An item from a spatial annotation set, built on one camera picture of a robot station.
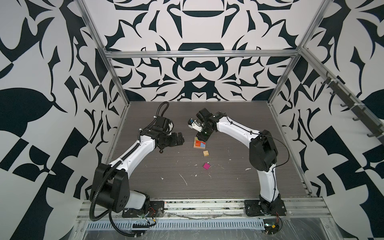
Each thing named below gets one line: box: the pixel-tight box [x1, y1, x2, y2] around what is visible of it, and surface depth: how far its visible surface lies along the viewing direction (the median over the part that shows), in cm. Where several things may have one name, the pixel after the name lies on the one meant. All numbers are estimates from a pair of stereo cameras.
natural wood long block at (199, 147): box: [193, 145, 206, 150], surface depth 96 cm
